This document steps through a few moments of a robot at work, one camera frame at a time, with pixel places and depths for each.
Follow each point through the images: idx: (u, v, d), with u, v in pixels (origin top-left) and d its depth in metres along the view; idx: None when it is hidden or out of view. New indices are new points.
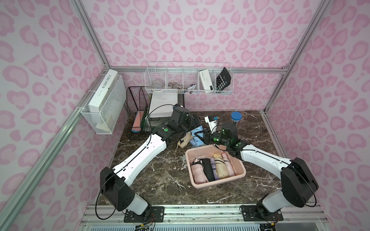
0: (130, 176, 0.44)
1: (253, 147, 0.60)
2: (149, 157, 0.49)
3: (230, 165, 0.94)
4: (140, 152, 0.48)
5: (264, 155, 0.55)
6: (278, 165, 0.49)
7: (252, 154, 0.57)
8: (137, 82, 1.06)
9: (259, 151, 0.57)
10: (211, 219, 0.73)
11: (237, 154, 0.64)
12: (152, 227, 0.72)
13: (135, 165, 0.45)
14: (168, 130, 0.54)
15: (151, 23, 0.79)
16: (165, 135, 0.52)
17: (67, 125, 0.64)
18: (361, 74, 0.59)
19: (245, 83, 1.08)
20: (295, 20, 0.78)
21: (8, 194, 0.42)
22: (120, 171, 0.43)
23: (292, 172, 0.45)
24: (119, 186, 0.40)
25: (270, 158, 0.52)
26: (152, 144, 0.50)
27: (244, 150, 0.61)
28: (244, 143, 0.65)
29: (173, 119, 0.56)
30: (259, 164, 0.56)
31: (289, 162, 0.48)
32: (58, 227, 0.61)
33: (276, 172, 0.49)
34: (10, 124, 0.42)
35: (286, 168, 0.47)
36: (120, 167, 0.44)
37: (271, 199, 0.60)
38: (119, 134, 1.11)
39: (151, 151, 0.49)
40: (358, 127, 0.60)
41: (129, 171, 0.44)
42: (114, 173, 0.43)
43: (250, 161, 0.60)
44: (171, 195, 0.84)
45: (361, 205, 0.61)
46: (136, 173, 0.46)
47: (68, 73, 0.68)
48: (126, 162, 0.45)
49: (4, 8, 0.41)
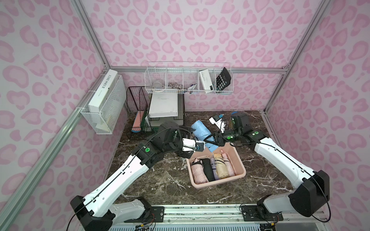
0: (101, 207, 0.40)
1: (272, 143, 0.53)
2: (125, 184, 0.44)
3: (230, 165, 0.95)
4: (113, 179, 0.42)
5: (284, 158, 0.48)
6: (299, 174, 0.44)
7: (270, 151, 0.51)
8: (137, 82, 1.06)
9: (279, 148, 0.51)
10: (211, 219, 0.73)
11: (250, 143, 0.57)
12: (152, 227, 0.72)
13: (108, 195, 0.40)
14: (151, 150, 0.47)
15: (151, 23, 0.79)
16: (146, 158, 0.45)
17: (67, 125, 0.64)
18: (361, 74, 0.59)
19: (245, 83, 1.08)
20: (295, 20, 0.78)
21: (9, 194, 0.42)
22: (90, 203, 0.39)
23: (313, 186, 0.41)
24: (85, 223, 0.36)
25: (292, 164, 0.46)
26: (129, 169, 0.44)
27: (261, 143, 0.54)
28: (261, 134, 0.57)
29: (158, 135, 0.49)
30: (275, 163, 0.51)
31: (312, 173, 0.44)
32: (58, 227, 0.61)
33: (293, 179, 0.46)
34: (10, 124, 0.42)
35: (308, 180, 0.42)
36: (90, 197, 0.40)
37: (274, 201, 0.59)
38: (119, 134, 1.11)
39: (126, 178, 0.43)
40: (358, 127, 0.60)
41: (99, 202, 0.39)
42: (84, 205, 0.39)
43: (265, 155, 0.53)
44: (171, 195, 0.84)
45: (361, 205, 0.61)
46: (110, 202, 0.42)
47: (68, 74, 0.68)
48: (98, 192, 0.41)
49: (4, 8, 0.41)
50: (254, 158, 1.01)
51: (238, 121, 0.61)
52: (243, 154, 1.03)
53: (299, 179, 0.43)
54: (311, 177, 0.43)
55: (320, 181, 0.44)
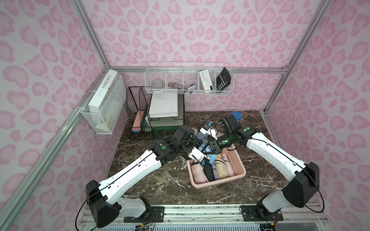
0: (114, 195, 0.41)
1: (264, 138, 0.53)
2: (138, 177, 0.46)
3: (230, 165, 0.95)
4: (129, 170, 0.45)
5: (276, 152, 0.49)
6: (292, 167, 0.45)
7: (262, 146, 0.51)
8: (137, 82, 1.06)
9: (270, 144, 0.51)
10: (211, 219, 0.73)
11: (243, 138, 0.56)
12: (152, 227, 0.72)
13: (122, 183, 0.42)
14: (167, 148, 0.49)
15: (151, 23, 0.79)
16: (161, 154, 0.48)
17: (67, 125, 0.64)
18: (361, 74, 0.59)
19: (245, 83, 1.08)
20: (295, 20, 0.78)
21: (9, 194, 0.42)
22: (105, 188, 0.41)
23: (305, 178, 0.42)
24: (98, 206, 0.38)
25: (284, 158, 0.47)
26: (145, 162, 0.46)
27: (253, 138, 0.54)
28: (252, 130, 0.56)
29: (175, 136, 0.53)
30: (267, 158, 0.51)
31: (304, 166, 0.44)
32: (58, 227, 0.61)
33: (286, 173, 0.46)
34: (10, 124, 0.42)
35: (299, 173, 0.43)
36: (105, 183, 0.42)
37: (272, 199, 0.60)
38: (119, 134, 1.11)
39: (141, 171, 0.45)
40: (358, 127, 0.60)
41: (113, 190, 0.41)
42: (99, 190, 0.41)
43: (257, 151, 0.53)
44: (171, 195, 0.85)
45: (361, 205, 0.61)
46: (122, 191, 0.43)
47: (68, 73, 0.68)
48: (113, 179, 0.43)
49: (4, 8, 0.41)
50: (254, 158, 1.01)
51: (226, 122, 0.63)
52: (243, 154, 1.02)
53: (292, 173, 0.44)
54: (302, 169, 0.44)
55: (311, 172, 0.46)
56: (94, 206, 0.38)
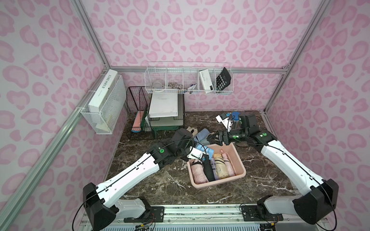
0: (111, 198, 0.41)
1: (280, 147, 0.51)
2: (137, 179, 0.46)
3: (230, 165, 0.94)
4: (127, 173, 0.45)
5: (293, 163, 0.47)
6: (308, 181, 0.42)
7: (278, 154, 0.49)
8: (137, 82, 1.06)
9: (287, 153, 0.49)
10: (212, 219, 0.73)
11: (257, 145, 0.55)
12: (152, 227, 0.72)
13: (120, 186, 0.42)
14: (165, 151, 0.50)
15: (151, 23, 0.79)
16: (159, 158, 0.48)
17: (67, 125, 0.64)
18: (361, 74, 0.59)
19: (245, 83, 1.08)
20: (295, 20, 0.78)
21: (9, 194, 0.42)
22: (102, 191, 0.41)
23: (322, 195, 0.39)
24: (95, 209, 0.38)
25: (300, 170, 0.45)
26: (143, 165, 0.46)
27: (269, 146, 0.52)
28: (270, 137, 0.54)
29: (173, 139, 0.53)
30: (281, 167, 0.49)
31: (321, 181, 0.42)
32: (58, 227, 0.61)
33: (300, 186, 0.44)
34: (10, 124, 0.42)
35: (316, 188, 0.41)
36: (103, 186, 0.42)
37: (277, 203, 0.58)
38: (119, 134, 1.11)
39: (139, 174, 0.45)
40: (358, 127, 0.60)
41: (111, 193, 0.41)
42: (96, 193, 0.41)
43: (272, 159, 0.52)
44: (171, 195, 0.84)
45: (361, 205, 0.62)
46: (119, 194, 0.43)
47: (68, 73, 0.68)
48: (111, 182, 0.43)
49: (4, 8, 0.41)
50: (254, 158, 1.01)
51: (245, 121, 0.59)
52: (243, 154, 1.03)
53: (307, 187, 0.42)
54: (320, 185, 0.41)
55: (328, 189, 0.43)
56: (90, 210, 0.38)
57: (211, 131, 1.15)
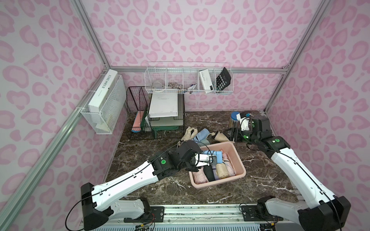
0: (103, 203, 0.40)
1: (293, 156, 0.49)
2: (132, 188, 0.44)
3: (230, 165, 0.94)
4: (124, 179, 0.43)
5: (304, 174, 0.45)
6: (317, 195, 0.41)
7: (289, 163, 0.48)
8: (137, 82, 1.06)
9: (299, 163, 0.47)
10: (212, 219, 0.73)
11: (269, 150, 0.53)
12: (152, 227, 0.72)
13: (113, 193, 0.41)
14: (167, 164, 0.47)
15: (151, 23, 0.79)
16: (159, 169, 0.45)
17: (67, 125, 0.64)
18: (361, 74, 0.59)
19: (245, 83, 1.08)
20: (295, 20, 0.78)
21: (9, 194, 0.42)
22: (97, 194, 0.41)
23: (330, 211, 0.38)
24: (86, 212, 0.38)
25: (310, 182, 0.43)
26: (140, 174, 0.44)
27: (281, 154, 0.50)
28: (283, 144, 0.53)
29: (178, 151, 0.49)
30: (290, 176, 0.48)
31: (333, 198, 0.40)
32: (58, 227, 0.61)
33: (309, 199, 0.43)
34: (10, 124, 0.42)
35: (325, 203, 0.39)
36: (99, 189, 0.42)
37: (279, 208, 0.58)
38: (119, 134, 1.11)
39: (135, 183, 0.43)
40: (358, 127, 0.60)
41: (104, 198, 0.40)
42: (91, 195, 0.41)
43: (282, 166, 0.50)
44: (171, 195, 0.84)
45: (361, 205, 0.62)
46: (112, 200, 0.43)
47: (68, 73, 0.68)
48: (106, 186, 0.42)
49: (4, 8, 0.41)
50: (254, 158, 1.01)
51: (258, 125, 0.58)
52: (243, 154, 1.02)
53: (316, 201, 0.40)
54: (330, 201, 0.40)
55: (339, 206, 0.41)
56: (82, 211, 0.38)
57: (211, 131, 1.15)
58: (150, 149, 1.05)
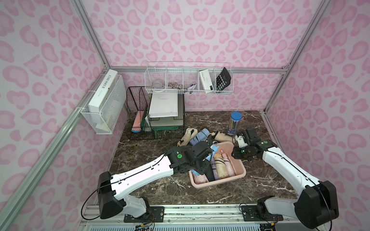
0: (122, 192, 0.41)
1: (280, 152, 0.55)
2: (149, 179, 0.45)
3: (230, 165, 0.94)
4: (142, 171, 0.44)
5: (290, 165, 0.50)
6: (303, 180, 0.45)
7: (277, 159, 0.53)
8: (137, 82, 1.06)
9: (286, 158, 0.52)
10: (211, 219, 0.73)
11: (259, 151, 0.59)
12: (152, 227, 0.72)
13: (132, 183, 0.42)
14: (182, 158, 0.48)
15: (151, 23, 0.79)
16: (176, 162, 0.47)
17: (67, 125, 0.64)
18: (361, 74, 0.59)
19: (245, 83, 1.08)
20: (295, 20, 0.78)
21: (8, 194, 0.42)
22: (115, 183, 0.42)
23: (316, 193, 0.41)
24: (106, 200, 0.38)
25: (297, 172, 0.47)
26: (158, 166, 0.46)
27: (269, 151, 0.56)
28: (270, 144, 0.59)
29: (193, 149, 0.52)
30: (281, 172, 0.52)
31: (318, 183, 0.43)
32: (58, 227, 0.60)
33: (297, 187, 0.46)
34: (10, 124, 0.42)
35: (310, 187, 0.42)
36: (117, 178, 0.43)
37: (278, 205, 0.58)
38: (119, 134, 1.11)
39: (153, 174, 0.44)
40: (358, 127, 0.60)
41: (123, 186, 0.41)
42: (110, 183, 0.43)
43: (272, 164, 0.55)
44: (171, 195, 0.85)
45: (361, 205, 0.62)
46: (130, 190, 0.43)
47: (68, 73, 0.68)
48: (125, 176, 0.43)
49: (4, 8, 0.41)
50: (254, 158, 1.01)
51: (246, 134, 0.68)
52: None
53: (302, 186, 0.44)
54: (316, 186, 0.43)
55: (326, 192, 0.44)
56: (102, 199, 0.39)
57: (211, 132, 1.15)
58: (150, 149, 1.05)
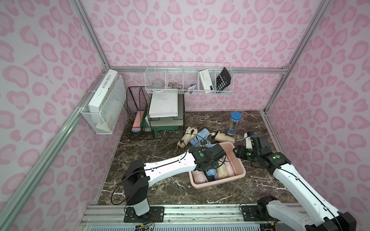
0: (154, 179, 0.45)
1: (294, 171, 0.50)
2: (177, 171, 0.50)
3: (230, 165, 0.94)
4: (171, 162, 0.49)
5: (306, 190, 0.46)
6: (322, 211, 0.41)
7: (292, 179, 0.49)
8: (137, 82, 1.06)
9: (301, 179, 0.48)
10: (211, 219, 0.73)
11: (270, 167, 0.55)
12: (152, 227, 0.72)
13: (163, 172, 0.47)
14: (204, 156, 0.55)
15: (151, 23, 0.79)
16: (198, 160, 0.53)
17: (67, 125, 0.64)
18: (361, 74, 0.59)
19: (245, 83, 1.08)
20: (295, 20, 0.78)
21: (8, 194, 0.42)
22: (148, 170, 0.46)
23: (336, 227, 0.38)
24: (141, 183, 0.42)
25: (314, 198, 0.44)
26: (185, 160, 0.51)
27: (283, 170, 0.51)
28: (283, 160, 0.54)
29: (211, 150, 0.59)
30: (293, 192, 0.49)
31: (337, 214, 0.40)
32: (58, 227, 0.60)
33: (312, 215, 0.43)
34: (10, 124, 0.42)
35: (330, 221, 0.39)
36: (150, 166, 0.47)
37: (281, 214, 0.58)
38: (119, 134, 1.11)
39: (180, 167, 0.50)
40: (358, 127, 0.60)
41: (155, 174, 0.45)
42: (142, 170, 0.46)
43: (284, 182, 0.51)
44: (171, 195, 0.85)
45: (361, 205, 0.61)
46: (160, 178, 0.48)
47: (68, 73, 0.68)
48: (156, 165, 0.47)
49: (4, 8, 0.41)
50: None
51: (256, 142, 0.61)
52: None
53: (321, 218, 0.40)
54: (334, 217, 0.40)
55: (344, 223, 0.41)
56: (138, 182, 0.42)
57: (211, 132, 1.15)
58: (150, 149, 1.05)
